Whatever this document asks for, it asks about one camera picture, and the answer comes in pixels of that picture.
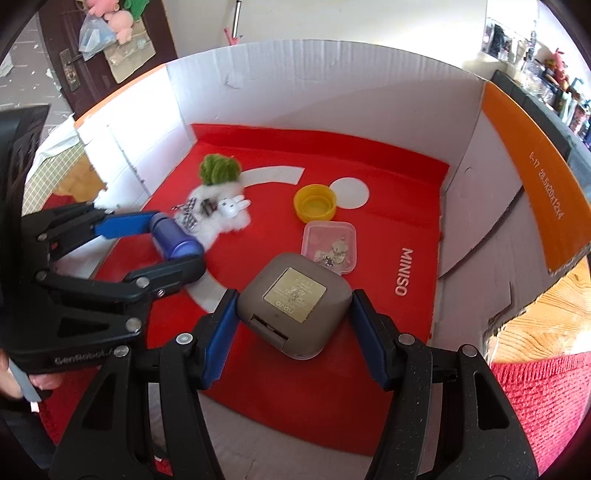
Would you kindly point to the yellow bottle cap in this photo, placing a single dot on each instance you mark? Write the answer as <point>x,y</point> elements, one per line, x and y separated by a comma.
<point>315,203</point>

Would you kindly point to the clear plastic bag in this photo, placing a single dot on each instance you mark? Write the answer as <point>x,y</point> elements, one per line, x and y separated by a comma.
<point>94,39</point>

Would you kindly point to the blue plastic jar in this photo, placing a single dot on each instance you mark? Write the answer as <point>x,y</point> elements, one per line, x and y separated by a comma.
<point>173,240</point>

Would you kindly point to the orange cardboard box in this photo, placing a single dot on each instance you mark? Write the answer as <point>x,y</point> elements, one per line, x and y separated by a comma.
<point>323,92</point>

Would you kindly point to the taupe square case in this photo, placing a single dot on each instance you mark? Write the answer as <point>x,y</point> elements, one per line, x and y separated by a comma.
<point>295,323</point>

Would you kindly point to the person's left hand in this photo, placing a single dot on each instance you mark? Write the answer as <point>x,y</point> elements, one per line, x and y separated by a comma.
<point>46,382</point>

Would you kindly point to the shelf of bottles and items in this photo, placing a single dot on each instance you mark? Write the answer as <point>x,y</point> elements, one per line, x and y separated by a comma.
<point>545,69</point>

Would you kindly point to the peach plush toy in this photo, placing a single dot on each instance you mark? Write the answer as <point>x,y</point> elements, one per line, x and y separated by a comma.
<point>117,25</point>

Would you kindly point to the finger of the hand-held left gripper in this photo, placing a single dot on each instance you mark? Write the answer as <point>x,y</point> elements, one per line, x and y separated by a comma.
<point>124,225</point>
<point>175,274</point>

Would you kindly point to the beige hanging organizer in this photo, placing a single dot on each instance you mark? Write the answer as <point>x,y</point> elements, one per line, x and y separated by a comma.
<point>131,57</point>

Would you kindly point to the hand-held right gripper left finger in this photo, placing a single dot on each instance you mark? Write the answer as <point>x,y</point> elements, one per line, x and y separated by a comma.
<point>219,337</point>

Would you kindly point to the green yarn pompom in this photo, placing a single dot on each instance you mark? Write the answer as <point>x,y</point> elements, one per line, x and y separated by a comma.
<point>219,168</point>

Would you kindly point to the dark cloth side table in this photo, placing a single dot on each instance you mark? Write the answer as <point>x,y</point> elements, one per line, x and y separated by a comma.
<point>526,99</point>

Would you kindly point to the small clear plastic box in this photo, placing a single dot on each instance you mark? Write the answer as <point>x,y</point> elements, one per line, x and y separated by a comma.
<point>330,244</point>

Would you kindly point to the pink rabbit plush toy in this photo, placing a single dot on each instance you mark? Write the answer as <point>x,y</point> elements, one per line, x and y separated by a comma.
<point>559,64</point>

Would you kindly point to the red paper liner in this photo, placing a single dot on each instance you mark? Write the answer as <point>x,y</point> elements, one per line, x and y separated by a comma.
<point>369,323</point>

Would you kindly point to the green plush toy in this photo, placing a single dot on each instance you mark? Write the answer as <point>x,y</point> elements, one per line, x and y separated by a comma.
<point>136,5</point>

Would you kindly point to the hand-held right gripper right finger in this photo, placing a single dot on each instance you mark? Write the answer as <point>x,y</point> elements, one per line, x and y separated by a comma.
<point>369,337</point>

